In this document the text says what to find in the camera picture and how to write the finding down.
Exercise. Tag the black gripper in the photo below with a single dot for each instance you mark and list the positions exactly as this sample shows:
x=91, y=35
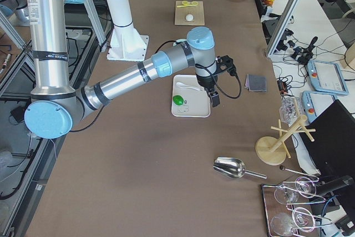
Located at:
x=206, y=82

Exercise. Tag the white ceramic spoon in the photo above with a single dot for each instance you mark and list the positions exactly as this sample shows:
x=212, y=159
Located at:
x=186, y=86

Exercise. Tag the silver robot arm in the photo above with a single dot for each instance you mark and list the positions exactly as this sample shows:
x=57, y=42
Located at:
x=56, y=106

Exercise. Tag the light green bowl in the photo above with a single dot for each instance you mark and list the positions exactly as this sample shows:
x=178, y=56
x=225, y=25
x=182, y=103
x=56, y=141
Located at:
x=178, y=41

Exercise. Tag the white rabbit tray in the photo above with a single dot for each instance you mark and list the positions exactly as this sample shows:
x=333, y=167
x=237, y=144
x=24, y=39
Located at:
x=196, y=103

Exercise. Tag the green lime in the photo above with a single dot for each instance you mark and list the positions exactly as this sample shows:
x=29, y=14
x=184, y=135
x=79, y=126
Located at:
x=178, y=100

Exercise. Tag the folded grey cloth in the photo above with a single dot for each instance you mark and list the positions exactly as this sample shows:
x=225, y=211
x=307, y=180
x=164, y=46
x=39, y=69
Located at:
x=256, y=83

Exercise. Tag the metal scoop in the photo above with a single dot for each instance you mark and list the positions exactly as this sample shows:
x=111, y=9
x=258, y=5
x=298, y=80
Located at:
x=234, y=168

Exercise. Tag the glass dish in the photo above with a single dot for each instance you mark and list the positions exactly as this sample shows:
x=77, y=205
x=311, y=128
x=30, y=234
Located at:
x=290, y=109

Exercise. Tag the wooden mug tree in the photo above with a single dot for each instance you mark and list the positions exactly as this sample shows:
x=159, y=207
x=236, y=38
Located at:
x=273, y=151

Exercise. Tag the wooden cutting board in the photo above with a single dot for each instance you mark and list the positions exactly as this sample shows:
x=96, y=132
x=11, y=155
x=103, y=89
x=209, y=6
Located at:
x=196, y=11

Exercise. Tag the lower blue teach pendant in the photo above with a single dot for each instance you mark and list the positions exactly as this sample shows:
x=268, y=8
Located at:
x=315, y=103

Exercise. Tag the blue teach pendant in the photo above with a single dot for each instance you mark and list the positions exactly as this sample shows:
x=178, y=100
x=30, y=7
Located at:
x=327, y=77
x=315, y=103

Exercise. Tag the white pillar with base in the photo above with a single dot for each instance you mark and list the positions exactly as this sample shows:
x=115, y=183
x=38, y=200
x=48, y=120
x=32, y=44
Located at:
x=126, y=43

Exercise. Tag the upper blue teach pendant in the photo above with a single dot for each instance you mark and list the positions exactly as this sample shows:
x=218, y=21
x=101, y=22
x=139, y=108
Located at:
x=327, y=77

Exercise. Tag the black tray with glasses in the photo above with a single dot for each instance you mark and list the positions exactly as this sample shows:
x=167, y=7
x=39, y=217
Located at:
x=287, y=207

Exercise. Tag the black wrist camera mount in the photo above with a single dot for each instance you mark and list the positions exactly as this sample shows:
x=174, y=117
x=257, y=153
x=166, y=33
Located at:
x=225, y=64

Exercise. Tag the aluminium frame post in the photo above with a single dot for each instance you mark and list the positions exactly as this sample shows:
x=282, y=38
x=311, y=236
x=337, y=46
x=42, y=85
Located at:
x=280, y=28

